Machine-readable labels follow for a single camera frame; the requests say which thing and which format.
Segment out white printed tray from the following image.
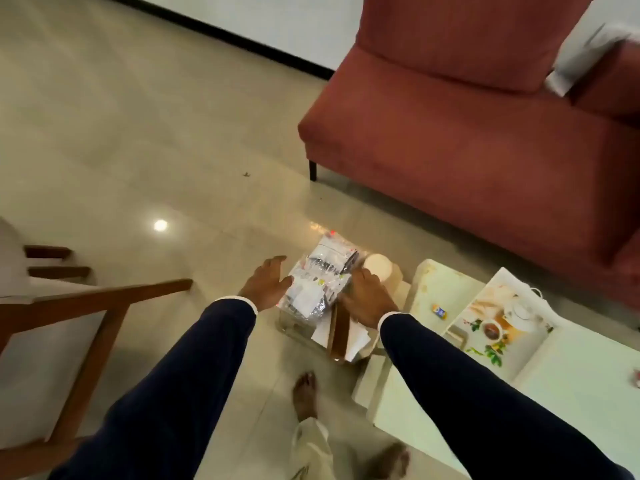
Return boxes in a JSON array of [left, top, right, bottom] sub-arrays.
[[443, 267, 569, 369]]

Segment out person's left leg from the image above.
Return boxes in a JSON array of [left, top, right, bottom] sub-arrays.
[[289, 370, 335, 480]]

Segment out person's left forearm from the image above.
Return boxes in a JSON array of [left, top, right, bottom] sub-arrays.
[[49, 294, 259, 480]]

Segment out white floral mug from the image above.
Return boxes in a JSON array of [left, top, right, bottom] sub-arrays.
[[361, 253, 393, 285]]

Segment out person's left hand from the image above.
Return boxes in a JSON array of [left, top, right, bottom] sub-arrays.
[[237, 255, 295, 313]]

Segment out clear zip bag red zipper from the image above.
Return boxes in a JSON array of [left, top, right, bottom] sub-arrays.
[[277, 232, 362, 328]]

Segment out brown wooden napkin holder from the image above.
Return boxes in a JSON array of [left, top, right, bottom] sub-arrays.
[[326, 302, 352, 365]]

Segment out person's right leg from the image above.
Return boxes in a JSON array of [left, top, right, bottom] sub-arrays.
[[366, 441, 412, 480]]

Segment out rectangular red sofa cushion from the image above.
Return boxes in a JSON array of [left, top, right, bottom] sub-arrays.
[[356, 0, 599, 94]]

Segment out person's right forearm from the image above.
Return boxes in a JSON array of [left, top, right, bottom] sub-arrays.
[[375, 310, 636, 480]]

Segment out brown wooden chair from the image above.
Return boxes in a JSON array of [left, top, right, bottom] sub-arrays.
[[0, 217, 195, 480]]

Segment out person's leg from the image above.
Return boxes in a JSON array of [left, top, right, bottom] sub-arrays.
[[289, 370, 335, 480], [366, 441, 412, 480]]

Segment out beige plastic stool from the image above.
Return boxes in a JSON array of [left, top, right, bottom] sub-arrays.
[[277, 262, 412, 365]]

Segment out white paper napkins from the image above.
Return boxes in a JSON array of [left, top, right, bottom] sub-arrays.
[[311, 314, 373, 363]]

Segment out red fabric sofa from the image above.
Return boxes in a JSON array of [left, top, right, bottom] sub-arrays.
[[297, 0, 640, 331]]

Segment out person's right hand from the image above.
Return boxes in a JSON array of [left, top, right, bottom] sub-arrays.
[[339, 267, 400, 331]]

